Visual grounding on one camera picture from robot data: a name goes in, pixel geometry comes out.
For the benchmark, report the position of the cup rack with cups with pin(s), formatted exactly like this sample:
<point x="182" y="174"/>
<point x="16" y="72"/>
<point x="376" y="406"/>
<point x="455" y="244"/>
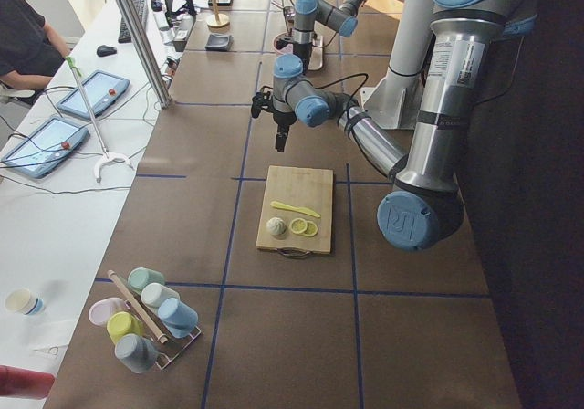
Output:
<point x="147" y="322"/>

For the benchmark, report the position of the wooden mug tree stand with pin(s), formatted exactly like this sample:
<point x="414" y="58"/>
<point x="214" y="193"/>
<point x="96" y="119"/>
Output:
<point x="217" y="19"/>

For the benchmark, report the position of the upper lemon slice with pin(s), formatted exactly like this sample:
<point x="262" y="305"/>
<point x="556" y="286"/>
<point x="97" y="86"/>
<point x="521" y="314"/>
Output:
<point x="298" y="226"/>

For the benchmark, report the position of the beige plastic tray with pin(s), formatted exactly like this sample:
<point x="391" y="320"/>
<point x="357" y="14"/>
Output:
<point x="316" y="59"/>

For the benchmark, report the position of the steel ice scoop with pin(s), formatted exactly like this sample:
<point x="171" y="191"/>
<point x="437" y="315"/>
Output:
<point x="288" y="11"/>

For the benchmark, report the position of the white steamed bun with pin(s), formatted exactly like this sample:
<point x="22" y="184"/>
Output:
<point x="276" y="226"/>

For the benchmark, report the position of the pink bowl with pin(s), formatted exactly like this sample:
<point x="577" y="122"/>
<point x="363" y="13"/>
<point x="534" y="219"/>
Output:
<point x="283" y="44"/>

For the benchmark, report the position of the black computer mouse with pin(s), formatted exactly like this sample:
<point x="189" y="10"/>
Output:
<point x="104" y="51"/>

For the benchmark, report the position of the lower lemon slice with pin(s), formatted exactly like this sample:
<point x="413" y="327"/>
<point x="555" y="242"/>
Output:
<point x="311" y="229"/>

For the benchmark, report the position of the white reacher grabber tool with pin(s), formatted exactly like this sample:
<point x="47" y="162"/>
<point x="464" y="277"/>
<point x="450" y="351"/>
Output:
<point x="107" y="156"/>

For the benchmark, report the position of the near teach pendant tablet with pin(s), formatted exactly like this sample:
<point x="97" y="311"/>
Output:
<point x="41" y="152"/>

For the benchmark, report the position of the paper cup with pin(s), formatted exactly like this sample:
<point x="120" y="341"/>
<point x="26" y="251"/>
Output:
<point x="24" y="301"/>

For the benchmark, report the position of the lemon slice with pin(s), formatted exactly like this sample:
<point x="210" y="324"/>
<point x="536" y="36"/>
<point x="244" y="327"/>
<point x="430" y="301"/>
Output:
<point x="311" y="229"/>
<point x="298" y="226"/>

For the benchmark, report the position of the folded grey cloth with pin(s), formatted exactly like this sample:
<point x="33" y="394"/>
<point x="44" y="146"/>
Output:
<point x="219" y="42"/>

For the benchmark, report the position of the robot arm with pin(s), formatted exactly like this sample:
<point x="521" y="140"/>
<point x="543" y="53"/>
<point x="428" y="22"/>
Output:
<point x="343" y="20"/>
<point x="424" y="206"/>

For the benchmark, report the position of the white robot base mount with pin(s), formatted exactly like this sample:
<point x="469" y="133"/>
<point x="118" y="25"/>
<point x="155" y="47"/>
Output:
<point x="394" y="103"/>

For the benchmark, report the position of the bamboo cutting board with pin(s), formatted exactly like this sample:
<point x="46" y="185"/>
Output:
<point x="308" y="187"/>

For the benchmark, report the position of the far teach pendant tablet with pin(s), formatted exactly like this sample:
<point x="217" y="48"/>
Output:
<point x="103" y="89"/>

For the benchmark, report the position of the aluminium frame post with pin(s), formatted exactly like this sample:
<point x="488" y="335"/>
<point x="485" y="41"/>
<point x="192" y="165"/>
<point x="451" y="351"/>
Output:
<point x="142" y="45"/>

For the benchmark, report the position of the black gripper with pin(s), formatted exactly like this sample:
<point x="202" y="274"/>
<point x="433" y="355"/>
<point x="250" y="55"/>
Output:
<point x="283" y="119"/>
<point x="302" y="53"/>

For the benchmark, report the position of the seated person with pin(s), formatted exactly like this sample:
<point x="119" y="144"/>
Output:
<point x="32" y="51"/>

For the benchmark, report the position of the yellow plastic knife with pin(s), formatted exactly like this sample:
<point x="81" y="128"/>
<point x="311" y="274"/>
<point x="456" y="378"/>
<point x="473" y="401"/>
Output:
<point x="296" y="209"/>

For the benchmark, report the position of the red bottle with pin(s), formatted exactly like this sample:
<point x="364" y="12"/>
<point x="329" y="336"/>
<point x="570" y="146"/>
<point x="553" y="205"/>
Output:
<point x="24" y="383"/>

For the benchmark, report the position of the teach pendant tablet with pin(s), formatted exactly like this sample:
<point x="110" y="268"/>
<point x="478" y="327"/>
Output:
<point x="41" y="152"/>
<point x="103" y="89"/>

